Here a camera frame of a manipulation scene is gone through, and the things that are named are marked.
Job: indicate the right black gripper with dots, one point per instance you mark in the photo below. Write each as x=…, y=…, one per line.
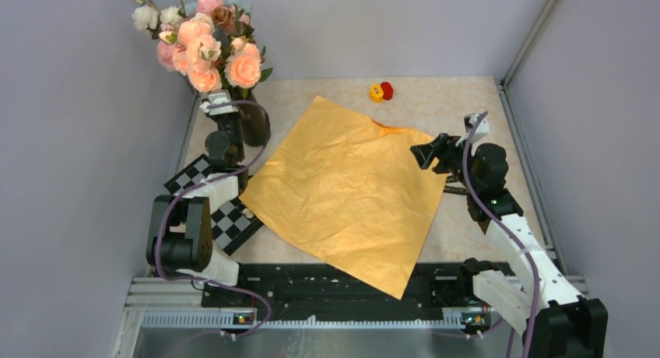
x=442, y=148

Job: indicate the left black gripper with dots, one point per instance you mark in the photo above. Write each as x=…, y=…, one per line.
x=215, y=117

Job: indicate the black ribbon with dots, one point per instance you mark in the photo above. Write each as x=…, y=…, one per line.
x=454, y=186

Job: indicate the orange yellow wrapping paper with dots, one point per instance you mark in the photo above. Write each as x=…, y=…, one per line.
x=348, y=191

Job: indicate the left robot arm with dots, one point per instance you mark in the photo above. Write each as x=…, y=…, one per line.
x=180, y=243

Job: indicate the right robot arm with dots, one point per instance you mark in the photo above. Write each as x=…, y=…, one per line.
x=541, y=288

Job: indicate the black tapered vase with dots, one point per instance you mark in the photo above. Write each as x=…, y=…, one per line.
x=256, y=125

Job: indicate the small cream chess piece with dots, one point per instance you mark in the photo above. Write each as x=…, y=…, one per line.
x=248, y=213

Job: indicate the black white checkerboard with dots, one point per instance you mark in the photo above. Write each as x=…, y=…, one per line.
x=230, y=227

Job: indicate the pink and white flower bunch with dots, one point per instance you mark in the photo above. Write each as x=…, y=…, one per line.
x=210, y=42

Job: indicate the yellow toy flower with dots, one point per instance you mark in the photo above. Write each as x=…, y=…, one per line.
x=376, y=93

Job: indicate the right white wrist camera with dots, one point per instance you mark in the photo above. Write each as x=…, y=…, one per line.
x=476, y=127

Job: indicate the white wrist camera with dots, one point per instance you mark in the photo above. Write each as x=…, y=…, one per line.
x=476, y=127
x=217, y=103

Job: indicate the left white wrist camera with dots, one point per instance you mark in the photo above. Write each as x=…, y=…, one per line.
x=217, y=103

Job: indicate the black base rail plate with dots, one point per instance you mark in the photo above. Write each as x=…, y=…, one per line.
x=295, y=292

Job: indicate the aluminium frame rail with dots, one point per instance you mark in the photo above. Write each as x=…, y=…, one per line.
x=165, y=318

